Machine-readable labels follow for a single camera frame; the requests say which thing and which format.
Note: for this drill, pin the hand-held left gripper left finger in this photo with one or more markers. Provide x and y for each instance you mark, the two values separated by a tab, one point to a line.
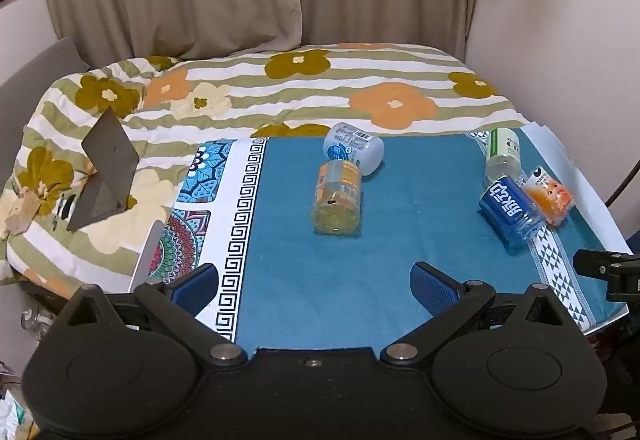
194	286

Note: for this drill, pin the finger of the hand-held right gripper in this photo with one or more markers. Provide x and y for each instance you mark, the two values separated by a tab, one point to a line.
597	262

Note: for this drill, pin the blue label plastic cup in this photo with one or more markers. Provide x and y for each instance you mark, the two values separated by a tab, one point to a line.
511	212

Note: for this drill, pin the grey folding stand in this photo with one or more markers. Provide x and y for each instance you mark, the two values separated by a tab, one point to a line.
102	169

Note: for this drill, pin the blue patterned tablecloth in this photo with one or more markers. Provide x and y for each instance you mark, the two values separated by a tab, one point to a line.
400	230

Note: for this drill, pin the orange plastic cup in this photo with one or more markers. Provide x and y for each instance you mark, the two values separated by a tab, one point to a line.
548	196

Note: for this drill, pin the beige paper scrap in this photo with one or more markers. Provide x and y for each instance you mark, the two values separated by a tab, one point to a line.
22	211

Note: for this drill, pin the green label clear bottle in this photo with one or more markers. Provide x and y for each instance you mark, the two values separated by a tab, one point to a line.
502	153

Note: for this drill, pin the grey sofa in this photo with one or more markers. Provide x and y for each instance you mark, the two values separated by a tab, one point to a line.
30	69

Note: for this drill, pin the silver laptop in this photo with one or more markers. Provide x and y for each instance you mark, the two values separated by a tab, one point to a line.
147	256

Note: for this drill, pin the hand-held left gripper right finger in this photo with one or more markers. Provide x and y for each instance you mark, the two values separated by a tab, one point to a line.
434	289

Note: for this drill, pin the yellow label plastic cup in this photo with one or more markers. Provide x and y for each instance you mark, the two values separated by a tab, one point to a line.
338	196

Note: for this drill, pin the white cup with blue label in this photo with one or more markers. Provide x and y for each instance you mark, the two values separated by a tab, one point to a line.
353	147

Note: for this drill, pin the floral striped blanket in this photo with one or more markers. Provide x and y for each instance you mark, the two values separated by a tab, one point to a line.
310	84

